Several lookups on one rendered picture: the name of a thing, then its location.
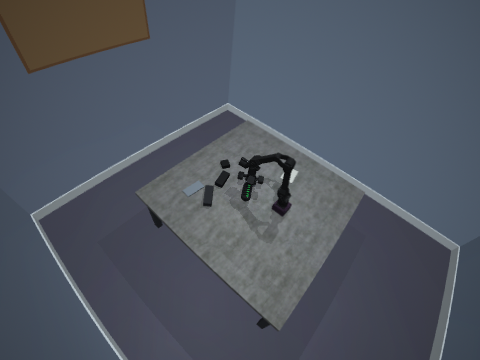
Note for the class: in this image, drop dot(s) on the dark grey controller unit with green rocker switches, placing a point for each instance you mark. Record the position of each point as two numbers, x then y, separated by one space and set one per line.
246 192

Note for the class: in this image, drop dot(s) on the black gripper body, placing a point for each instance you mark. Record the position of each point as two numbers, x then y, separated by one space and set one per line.
241 175

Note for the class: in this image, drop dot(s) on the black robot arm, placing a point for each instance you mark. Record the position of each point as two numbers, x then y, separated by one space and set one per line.
253 164

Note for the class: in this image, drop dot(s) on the white flat panel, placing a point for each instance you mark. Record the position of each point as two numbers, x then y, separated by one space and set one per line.
293 175

